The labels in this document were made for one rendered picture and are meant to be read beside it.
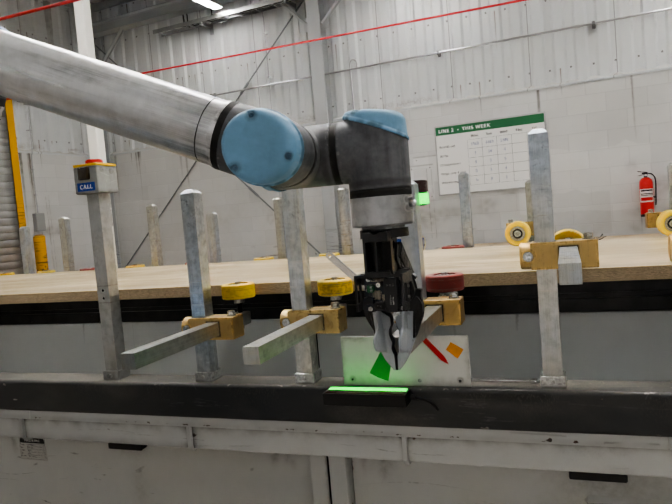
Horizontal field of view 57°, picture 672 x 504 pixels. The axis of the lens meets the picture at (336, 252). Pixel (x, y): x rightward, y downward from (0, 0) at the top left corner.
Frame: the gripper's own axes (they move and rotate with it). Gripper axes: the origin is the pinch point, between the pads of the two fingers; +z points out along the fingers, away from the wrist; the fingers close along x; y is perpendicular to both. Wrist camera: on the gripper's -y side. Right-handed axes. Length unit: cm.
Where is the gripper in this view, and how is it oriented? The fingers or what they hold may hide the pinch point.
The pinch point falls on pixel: (398, 360)
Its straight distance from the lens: 95.0
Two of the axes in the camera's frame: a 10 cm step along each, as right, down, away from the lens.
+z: 0.8, 9.9, 0.6
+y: -3.5, 0.8, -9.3
